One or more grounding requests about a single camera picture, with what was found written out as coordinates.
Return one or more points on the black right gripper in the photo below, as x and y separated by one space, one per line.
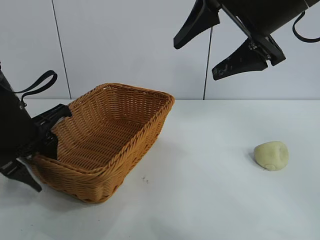
262 15

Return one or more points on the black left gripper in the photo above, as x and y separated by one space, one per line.
15 125

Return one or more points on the brown woven wicker basket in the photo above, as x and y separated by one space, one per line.
105 135

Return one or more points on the pale yellow egg yolk pastry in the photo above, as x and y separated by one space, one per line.
270 155

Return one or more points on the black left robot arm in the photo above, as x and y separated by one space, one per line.
3 78

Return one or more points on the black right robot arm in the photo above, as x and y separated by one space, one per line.
313 2

